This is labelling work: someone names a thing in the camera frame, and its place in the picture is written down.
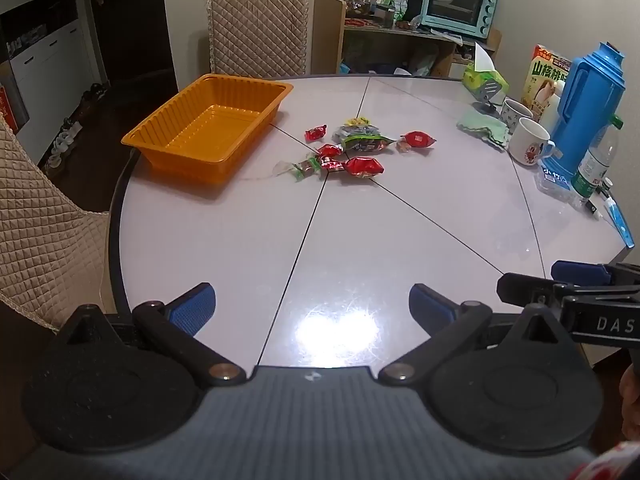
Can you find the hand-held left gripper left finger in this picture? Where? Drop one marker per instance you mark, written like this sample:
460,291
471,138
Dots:
192,307

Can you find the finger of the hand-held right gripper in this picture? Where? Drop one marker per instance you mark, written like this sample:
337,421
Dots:
580,272
600,320

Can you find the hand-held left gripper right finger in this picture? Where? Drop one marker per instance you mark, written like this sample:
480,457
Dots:
430,307

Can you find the puffy red candy packet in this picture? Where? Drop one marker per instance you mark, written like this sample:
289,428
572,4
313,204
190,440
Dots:
364,166

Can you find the brown candy clear wrapper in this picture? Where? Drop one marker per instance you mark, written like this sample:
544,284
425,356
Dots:
404,146

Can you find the red white candy packet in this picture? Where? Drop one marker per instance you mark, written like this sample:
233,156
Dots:
331,164

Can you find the green silver snack packet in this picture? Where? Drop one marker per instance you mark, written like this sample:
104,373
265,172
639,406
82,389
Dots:
367,143

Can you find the green brown candy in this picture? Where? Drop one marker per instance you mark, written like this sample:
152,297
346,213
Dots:
305,167

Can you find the orange plastic tray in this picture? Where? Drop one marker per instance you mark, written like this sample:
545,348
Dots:
210,125

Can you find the yellow candy packet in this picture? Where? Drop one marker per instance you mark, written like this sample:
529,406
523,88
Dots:
357,121

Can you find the person's right hand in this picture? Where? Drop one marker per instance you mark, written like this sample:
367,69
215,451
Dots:
632,400

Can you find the blue white tube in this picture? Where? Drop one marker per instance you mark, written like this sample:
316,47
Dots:
620,222

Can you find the clear bottle blue label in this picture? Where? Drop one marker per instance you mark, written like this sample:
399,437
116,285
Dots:
555,177

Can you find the plastic bottle green label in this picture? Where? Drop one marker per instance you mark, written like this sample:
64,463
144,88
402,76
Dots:
595,165

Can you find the white mug red print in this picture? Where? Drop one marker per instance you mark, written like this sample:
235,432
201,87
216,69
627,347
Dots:
530,145

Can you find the red patterned clothing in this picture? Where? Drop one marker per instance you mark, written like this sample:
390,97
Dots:
610,465

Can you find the blue thermos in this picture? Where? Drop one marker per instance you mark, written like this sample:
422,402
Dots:
590,110

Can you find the clear plastic wrapper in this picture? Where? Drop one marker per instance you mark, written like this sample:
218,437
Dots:
282,167

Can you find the patterned mug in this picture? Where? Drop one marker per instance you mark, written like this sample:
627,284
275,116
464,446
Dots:
515,115

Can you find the quilted beige chair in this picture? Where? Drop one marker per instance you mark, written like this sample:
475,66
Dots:
257,30
40,230

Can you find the green cloth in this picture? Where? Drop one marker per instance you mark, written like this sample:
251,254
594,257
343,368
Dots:
482,127

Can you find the grey phone stand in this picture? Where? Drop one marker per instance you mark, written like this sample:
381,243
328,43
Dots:
490,97

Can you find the yellow cereal box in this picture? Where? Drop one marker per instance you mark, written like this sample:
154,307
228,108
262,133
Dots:
545,70

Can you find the row of shoes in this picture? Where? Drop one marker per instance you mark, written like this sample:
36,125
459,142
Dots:
70,130

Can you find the green tissue pack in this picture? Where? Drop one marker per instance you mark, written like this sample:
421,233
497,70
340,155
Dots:
482,80

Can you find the white plastic bag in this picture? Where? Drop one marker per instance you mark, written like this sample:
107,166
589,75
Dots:
424,65

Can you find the red box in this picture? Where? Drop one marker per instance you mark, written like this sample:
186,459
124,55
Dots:
7,110

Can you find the white cabinet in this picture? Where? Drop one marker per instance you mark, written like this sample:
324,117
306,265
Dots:
50,60

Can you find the wooden shelf unit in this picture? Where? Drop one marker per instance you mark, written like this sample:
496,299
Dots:
327,35

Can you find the dark door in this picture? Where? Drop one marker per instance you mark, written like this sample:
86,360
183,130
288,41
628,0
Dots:
135,20

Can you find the red scissors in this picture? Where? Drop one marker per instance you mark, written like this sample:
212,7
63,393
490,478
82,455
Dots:
356,22

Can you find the teal toaster oven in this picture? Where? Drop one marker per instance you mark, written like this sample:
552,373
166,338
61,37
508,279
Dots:
455,2

